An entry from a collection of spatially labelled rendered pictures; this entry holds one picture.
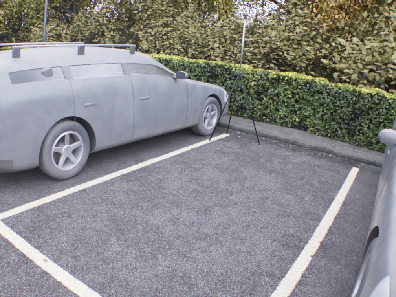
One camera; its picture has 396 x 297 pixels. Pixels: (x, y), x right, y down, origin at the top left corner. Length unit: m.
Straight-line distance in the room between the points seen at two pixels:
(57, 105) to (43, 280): 1.88
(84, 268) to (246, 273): 1.17
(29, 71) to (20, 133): 0.63
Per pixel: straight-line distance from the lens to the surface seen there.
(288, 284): 2.63
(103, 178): 4.03
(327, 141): 6.55
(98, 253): 2.74
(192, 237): 3.00
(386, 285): 1.56
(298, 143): 6.25
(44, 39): 11.45
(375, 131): 6.61
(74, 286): 2.43
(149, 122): 4.68
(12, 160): 3.57
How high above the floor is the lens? 1.56
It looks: 18 degrees down
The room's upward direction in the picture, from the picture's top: 5 degrees clockwise
